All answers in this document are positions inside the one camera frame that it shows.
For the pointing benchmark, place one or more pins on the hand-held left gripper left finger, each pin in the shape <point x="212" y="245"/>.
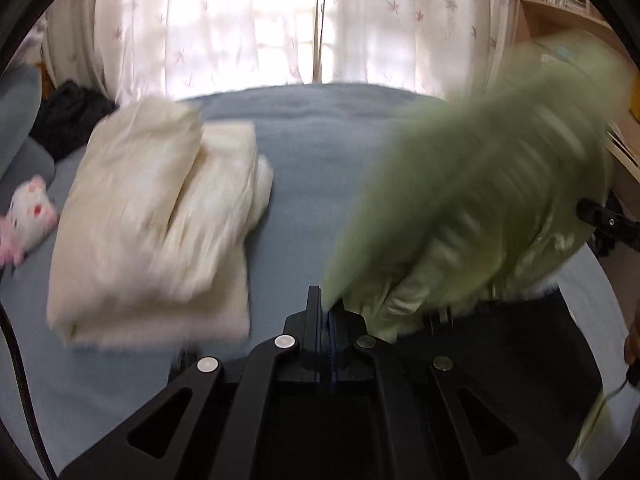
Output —
<point x="312" y="340"/>

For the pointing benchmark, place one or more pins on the green and black hooded jacket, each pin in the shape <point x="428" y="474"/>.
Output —
<point x="475" y="185"/>

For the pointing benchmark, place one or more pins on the black knitted garment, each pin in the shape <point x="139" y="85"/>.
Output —
<point x="70" y="117"/>

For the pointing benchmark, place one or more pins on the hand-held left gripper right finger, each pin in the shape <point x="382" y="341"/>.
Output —
<point x="345" y="347"/>

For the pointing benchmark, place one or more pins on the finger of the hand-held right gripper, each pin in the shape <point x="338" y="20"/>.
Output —
<point x="600" y="217"/>

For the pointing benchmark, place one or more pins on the pink and white cat plush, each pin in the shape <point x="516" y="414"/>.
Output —
<point x="30" y="212"/>

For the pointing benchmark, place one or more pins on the blue bed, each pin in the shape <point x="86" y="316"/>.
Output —
<point x="310" y="160"/>

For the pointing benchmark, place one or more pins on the cream puffer jacket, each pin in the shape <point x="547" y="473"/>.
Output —
<point x="150" y="220"/>

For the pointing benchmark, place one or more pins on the white leaf print curtain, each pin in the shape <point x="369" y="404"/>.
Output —
<point x="410" y="25"/>
<point x="200" y="25"/>

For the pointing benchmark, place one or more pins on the wooden bookshelf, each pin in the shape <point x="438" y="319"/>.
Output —
<point x="550" y="20"/>

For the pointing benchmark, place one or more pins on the grey blue pillow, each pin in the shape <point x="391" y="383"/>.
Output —
<point x="17" y="105"/>
<point x="25" y="175"/>

